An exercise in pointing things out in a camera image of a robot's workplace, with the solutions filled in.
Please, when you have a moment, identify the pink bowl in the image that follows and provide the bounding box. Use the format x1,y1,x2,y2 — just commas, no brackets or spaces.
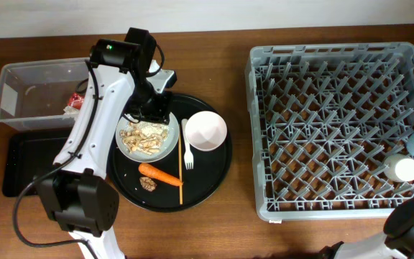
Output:
184,111,228,152

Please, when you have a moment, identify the red snack wrapper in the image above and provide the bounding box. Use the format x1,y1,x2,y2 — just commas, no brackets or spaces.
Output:
63,93,84,114

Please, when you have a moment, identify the grey dishwasher rack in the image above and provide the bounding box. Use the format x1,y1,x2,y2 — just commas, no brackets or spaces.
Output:
245,42,414,223

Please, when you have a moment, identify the cream cup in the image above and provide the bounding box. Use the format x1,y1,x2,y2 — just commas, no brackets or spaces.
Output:
384,154,414,183

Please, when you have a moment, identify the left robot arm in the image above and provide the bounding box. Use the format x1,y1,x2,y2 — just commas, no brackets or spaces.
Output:
28,28,177,258

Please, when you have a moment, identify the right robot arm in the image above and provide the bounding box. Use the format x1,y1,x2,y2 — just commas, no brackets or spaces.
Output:
316,126,414,259

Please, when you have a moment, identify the peanut shells and rice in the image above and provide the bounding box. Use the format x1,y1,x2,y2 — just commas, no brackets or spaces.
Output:
118,122,169,155

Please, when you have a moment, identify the grey plate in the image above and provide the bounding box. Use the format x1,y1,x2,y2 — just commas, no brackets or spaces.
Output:
116,113,179,163

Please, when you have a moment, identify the wooden chopstick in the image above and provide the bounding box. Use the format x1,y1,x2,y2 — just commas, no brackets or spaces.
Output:
178,125,183,205

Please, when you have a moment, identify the orange carrot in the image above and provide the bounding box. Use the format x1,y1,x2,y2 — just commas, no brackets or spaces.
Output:
138,163,183,186

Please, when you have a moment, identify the white plastic fork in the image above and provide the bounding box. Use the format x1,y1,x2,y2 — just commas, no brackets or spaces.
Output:
181,119,194,170

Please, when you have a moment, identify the walnut piece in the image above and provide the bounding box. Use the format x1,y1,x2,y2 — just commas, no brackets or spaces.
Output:
139,176,157,192

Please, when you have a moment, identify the round black tray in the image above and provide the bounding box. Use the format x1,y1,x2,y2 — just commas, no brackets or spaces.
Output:
107,94,233,212

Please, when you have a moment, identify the clear plastic bin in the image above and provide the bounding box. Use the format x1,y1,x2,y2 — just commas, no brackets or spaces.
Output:
0,58,88,132

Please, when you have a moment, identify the black rectangular bin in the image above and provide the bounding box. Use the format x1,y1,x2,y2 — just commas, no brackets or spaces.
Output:
2,128,71,197

